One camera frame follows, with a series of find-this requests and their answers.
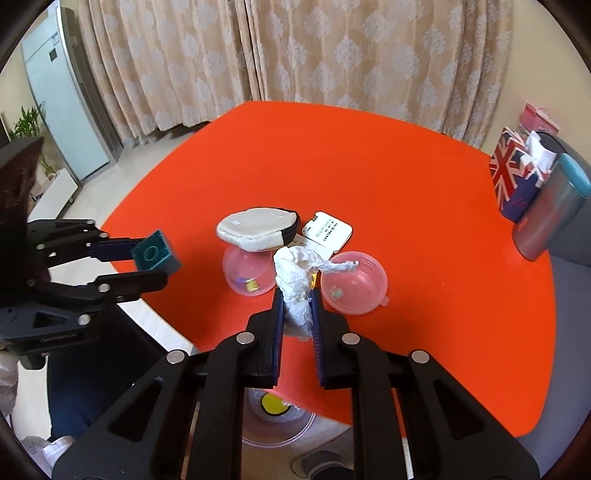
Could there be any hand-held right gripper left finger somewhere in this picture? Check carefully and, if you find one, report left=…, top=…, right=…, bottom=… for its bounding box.
left=51, top=288, right=284, bottom=480

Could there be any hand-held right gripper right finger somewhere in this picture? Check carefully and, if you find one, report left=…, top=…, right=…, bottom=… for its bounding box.
left=311, top=288, right=541, bottom=480

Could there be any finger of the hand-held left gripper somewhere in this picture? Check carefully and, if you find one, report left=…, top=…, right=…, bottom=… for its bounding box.
left=28, top=270, right=168, bottom=330
left=27, top=220, right=141, bottom=267

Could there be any teal toy block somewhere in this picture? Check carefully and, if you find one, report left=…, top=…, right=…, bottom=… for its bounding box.
left=130, top=229, right=182, bottom=274

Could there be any clear plastic container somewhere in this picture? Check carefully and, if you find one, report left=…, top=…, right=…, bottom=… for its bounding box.
left=222, top=247, right=278, bottom=296
left=320, top=250, right=390, bottom=315

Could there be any white zip pouch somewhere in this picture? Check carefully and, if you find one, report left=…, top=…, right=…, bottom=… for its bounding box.
left=216, top=208, right=302, bottom=253

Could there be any clear plastic trash bin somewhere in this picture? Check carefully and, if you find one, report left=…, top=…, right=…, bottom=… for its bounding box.
left=242, top=388, right=319, bottom=446

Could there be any white low cabinet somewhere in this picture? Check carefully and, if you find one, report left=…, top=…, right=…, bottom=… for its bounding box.
left=28, top=168, right=79, bottom=220

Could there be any green potted plant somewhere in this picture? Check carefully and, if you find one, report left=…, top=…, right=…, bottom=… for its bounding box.
left=9, top=104, right=56, bottom=178

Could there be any yellow plastic piece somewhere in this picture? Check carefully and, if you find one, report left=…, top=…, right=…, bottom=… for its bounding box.
left=261, top=392, right=291, bottom=416

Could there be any white flat box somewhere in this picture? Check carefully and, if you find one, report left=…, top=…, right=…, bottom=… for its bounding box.
left=287, top=233, right=338, bottom=261

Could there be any pale blue refrigerator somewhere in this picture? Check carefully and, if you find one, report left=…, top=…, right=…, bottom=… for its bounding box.
left=21, top=7, right=125, bottom=185

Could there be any white small device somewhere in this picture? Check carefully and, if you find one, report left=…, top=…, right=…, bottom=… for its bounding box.
left=301, top=211, right=354, bottom=254

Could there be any person's left leg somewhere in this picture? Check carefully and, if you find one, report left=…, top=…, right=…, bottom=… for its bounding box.
left=46, top=300, right=162, bottom=439

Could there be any grey right slipper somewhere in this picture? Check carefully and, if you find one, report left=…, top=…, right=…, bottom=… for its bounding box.
left=292, top=450, right=345, bottom=478

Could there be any union jack tissue box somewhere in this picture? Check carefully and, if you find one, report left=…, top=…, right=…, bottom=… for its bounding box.
left=489, top=127, right=555, bottom=221

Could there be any beige patterned curtain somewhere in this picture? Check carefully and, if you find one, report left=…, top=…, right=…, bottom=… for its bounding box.
left=76, top=0, right=515, bottom=151

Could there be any grey sofa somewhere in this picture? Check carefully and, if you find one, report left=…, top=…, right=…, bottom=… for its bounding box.
left=517, top=134, right=591, bottom=467

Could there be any grey teal tumbler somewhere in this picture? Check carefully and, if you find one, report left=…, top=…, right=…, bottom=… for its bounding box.
left=512, top=154, right=591, bottom=263

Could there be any white tissue paper in bag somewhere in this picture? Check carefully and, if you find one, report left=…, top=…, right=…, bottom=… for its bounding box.
left=519, top=130, right=557, bottom=172

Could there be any pink handled box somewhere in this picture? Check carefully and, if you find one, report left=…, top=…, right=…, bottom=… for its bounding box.
left=519, top=102, right=561, bottom=139

